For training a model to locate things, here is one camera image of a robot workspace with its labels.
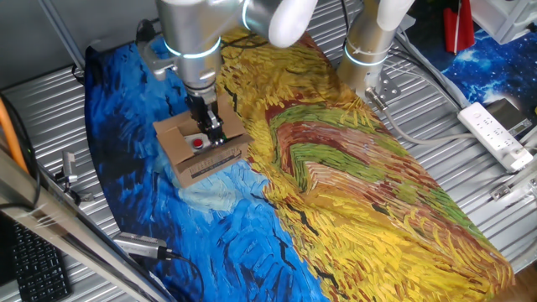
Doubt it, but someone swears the red flag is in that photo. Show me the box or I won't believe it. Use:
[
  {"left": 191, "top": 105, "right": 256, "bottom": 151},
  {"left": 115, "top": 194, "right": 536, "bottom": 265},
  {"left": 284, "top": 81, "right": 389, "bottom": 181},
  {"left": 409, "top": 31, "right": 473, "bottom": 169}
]
[{"left": 443, "top": 0, "right": 477, "bottom": 55}]

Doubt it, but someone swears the small metal clamp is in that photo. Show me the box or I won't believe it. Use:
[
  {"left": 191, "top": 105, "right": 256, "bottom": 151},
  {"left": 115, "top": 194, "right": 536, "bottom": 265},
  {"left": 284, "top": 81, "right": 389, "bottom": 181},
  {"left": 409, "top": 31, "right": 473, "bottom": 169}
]
[{"left": 53, "top": 150, "right": 96, "bottom": 203}]

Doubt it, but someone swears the aluminium frame bar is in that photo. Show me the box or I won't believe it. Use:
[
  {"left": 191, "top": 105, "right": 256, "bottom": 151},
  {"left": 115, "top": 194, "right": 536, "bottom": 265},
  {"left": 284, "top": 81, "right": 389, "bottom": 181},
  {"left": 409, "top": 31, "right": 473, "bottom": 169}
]
[{"left": 0, "top": 148, "right": 177, "bottom": 302}]

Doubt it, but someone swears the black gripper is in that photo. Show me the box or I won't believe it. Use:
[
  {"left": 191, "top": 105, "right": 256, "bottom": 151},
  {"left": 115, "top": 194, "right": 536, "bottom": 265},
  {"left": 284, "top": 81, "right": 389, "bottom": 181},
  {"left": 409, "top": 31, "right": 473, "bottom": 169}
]
[{"left": 186, "top": 92, "right": 228, "bottom": 148}]

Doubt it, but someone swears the grey red-button switch box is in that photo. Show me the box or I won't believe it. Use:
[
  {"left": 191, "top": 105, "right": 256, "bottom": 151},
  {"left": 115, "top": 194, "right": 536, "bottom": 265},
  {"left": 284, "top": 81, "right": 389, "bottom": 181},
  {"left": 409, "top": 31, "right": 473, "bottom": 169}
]
[{"left": 183, "top": 133, "right": 211, "bottom": 156}]

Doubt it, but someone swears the brown cardboard box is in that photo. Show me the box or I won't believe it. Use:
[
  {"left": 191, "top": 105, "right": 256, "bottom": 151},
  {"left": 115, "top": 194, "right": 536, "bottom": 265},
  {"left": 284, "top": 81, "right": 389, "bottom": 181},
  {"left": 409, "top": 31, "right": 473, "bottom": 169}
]
[{"left": 152, "top": 92, "right": 255, "bottom": 190}]

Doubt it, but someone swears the white plastic crate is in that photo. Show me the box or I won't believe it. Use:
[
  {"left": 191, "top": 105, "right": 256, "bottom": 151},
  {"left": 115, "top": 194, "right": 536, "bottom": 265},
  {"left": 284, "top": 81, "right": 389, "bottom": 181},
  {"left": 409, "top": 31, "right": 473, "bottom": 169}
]
[{"left": 468, "top": 0, "right": 537, "bottom": 46}]

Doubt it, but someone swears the Van Gogh print cloth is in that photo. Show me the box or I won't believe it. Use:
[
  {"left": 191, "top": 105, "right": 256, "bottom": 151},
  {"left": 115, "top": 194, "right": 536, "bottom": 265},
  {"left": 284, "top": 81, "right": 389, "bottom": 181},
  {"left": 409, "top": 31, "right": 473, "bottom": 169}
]
[{"left": 83, "top": 27, "right": 516, "bottom": 302}]

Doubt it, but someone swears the silver exterior camera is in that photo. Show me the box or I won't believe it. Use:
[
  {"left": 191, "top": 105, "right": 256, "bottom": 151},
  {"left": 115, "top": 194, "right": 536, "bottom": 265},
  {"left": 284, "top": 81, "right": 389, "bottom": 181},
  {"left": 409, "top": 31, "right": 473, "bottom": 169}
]
[{"left": 112, "top": 232, "right": 175, "bottom": 261}]

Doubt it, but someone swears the white power strip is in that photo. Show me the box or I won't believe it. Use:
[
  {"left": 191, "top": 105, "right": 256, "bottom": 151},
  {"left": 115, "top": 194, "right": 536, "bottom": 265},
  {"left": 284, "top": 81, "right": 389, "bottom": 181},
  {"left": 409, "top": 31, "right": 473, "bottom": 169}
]
[{"left": 456, "top": 102, "right": 534, "bottom": 173}]

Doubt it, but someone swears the orange cable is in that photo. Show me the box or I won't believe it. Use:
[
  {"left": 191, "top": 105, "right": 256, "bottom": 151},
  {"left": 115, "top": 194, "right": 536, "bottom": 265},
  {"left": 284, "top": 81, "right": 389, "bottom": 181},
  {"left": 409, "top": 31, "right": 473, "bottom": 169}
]
[{"left": 0, "top": 96, "right": 29, "bottom": 174}]

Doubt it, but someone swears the black keyboard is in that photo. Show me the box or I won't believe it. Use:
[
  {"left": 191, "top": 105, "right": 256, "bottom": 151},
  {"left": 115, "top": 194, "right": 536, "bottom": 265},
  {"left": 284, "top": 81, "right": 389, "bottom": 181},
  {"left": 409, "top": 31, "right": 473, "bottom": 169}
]
[{"left": 10, "top": 221, "right": 73, "bottom": 302}]

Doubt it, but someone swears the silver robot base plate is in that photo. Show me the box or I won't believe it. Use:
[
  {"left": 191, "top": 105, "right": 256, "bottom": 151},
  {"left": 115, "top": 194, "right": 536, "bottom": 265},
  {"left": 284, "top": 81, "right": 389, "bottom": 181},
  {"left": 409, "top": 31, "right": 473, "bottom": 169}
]
[{"left": 363, "top": 70, "right": 403, "bottom": 106}]

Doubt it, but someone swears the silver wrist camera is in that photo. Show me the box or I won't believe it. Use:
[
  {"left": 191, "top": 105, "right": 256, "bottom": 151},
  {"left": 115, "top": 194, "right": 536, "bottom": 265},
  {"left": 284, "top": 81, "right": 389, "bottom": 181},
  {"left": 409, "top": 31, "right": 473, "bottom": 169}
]
[{"left": 136, "top": 37, "right": 180, "bottom": 81}]

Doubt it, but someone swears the aluminium bracket piece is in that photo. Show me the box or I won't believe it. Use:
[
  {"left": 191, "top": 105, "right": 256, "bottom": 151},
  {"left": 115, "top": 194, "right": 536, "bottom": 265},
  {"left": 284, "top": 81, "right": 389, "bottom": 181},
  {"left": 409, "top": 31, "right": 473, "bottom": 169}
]
[{"left": 489, "top": 165, "right": 537, "bottom": 202}]

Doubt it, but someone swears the grey base cable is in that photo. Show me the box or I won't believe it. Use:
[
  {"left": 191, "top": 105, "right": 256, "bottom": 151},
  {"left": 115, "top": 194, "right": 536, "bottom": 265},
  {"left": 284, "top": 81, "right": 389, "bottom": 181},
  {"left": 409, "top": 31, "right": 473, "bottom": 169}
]
[{"left": 363, "top": 86, "right": 477, "bottom": 147}]

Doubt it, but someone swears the grey frame post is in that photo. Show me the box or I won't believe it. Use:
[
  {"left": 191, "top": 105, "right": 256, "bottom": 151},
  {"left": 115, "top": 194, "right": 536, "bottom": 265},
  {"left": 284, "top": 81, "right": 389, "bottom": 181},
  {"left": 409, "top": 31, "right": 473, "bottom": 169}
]
[{"left": 37, "top": 0, "right": 87, "bottom": 73}]

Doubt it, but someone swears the starry blue cloth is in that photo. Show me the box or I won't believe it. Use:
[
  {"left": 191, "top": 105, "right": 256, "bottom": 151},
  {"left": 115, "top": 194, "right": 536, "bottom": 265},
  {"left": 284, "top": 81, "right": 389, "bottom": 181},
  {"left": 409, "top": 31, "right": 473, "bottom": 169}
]
[{"left": 440, "top": 27, "right": 537, "bottom": 127}]

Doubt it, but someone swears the robot cable bundle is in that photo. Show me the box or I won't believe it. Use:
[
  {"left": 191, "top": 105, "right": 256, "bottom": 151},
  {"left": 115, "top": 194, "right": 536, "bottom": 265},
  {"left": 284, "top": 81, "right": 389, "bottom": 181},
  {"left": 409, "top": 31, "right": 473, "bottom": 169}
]
[{"left": 388, "top": 24, "right": 473, "bottom": 112}]

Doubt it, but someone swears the black exterior camera cable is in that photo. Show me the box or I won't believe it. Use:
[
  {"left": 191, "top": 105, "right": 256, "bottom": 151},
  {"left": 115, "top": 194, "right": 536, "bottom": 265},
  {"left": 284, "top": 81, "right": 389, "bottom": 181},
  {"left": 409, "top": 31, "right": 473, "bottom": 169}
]
[{"left": 161, "top": 247, "right": 206, "bottom": 302}]

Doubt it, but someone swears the grey device with screen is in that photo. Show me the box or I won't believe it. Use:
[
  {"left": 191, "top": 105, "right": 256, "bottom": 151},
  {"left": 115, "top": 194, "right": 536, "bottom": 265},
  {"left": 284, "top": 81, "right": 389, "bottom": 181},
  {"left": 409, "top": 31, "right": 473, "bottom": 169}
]
[{"left": 485, "top": 97, "right": 534, "bottom": 138}]

